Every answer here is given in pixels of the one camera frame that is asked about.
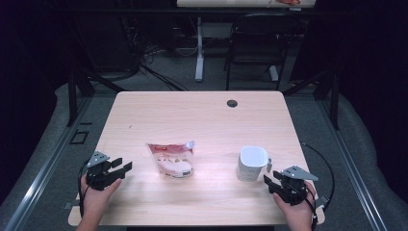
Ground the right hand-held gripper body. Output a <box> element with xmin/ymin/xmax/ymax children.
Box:
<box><xmin>276</xmin><ymin>165</ymin><xmax>319</xmax><ymax>206</ymax></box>

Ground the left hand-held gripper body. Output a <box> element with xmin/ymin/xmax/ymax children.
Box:
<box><xmin>86</xmin><ymin>150</ymin><xmax>114</xmax><ymax>191</ymax></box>

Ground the white cup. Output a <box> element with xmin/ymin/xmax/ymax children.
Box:
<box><xmin>237</xmin><ymin>145</ymin><xmax>273</xmax><ymax>183</ymax></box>

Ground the red and white plastic bag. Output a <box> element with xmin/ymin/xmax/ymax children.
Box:
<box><xmin>145</xmin><ymin>140</ymin><xmax>196</xmax><ymax>179</ymax></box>

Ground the person's right hand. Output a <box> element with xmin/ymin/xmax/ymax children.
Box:
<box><xmin>272</xmin><ymin>182</ymin><xmax>318</xmax><ymax>225</ymax></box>

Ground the person's left hand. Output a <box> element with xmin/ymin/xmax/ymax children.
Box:
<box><xmin>80</xmin><ymin>174</ymin><xmax>123</xmax><ymax>219</ymax></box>

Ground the dark curtain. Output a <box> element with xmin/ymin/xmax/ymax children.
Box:
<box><xmin>0</xmin><ymin>0</ymin><xmax>70</xmax><ymax>206</ymax></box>
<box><xmin>336</xmin><ymin>0</ymin><xmax>408</xmax><ymax>203</ymax></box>

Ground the white-legged desk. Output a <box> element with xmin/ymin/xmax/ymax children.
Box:
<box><xmin>176</xmin><ymin>0</ymin><xmax>317</xmax><ymax>83</ymax></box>

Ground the black folding chair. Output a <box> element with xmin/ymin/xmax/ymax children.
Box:
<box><xmin>224</xmin><ymin>13</ymin><xmax>302</xmax><ymax>92</ymax></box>

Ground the left hand-held gripper black cable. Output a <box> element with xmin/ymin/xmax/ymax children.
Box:
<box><xmin>77</xmin><ymin>158</ymin><xmax>92</xmax><ymax>219</ymax></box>

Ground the hand-held gripper black cable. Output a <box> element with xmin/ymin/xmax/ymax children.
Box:
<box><xmin>77</xmin><ymin>158</ymin><xmax>92</xmax><ymax>219</ymax></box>
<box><xmin>299</xmin><ymin>141</ymin><xmax>336</xmax><ymax>231</ymax></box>

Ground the right hand-held gripper black cable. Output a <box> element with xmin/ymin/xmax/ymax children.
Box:
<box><xmin>299</xmin><ymin>141</ymin><xmax>336</xmax><ymax>231</ymax></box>

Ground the black square floor frame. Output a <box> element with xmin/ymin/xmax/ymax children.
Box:
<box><xmin>69</xmin><ymin>129</ymin><xmax>90</xmax><ymax>145</ymax></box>

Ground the black metal frame post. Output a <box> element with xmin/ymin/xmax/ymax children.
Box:
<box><xmin>282</xmin><ymin>68</ymin><xmax>341</xmax><ymax>131</ymax></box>
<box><xmin>66</xmin><ymin>67</ymin><xmax>126</xmax><ymax>128</ymax></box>

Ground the bundle of black floor cables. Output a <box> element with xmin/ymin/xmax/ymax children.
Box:
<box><xmin>121</xmin><ymin>15</ymin><xmax>191</xmax><ymax>92</ymax></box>

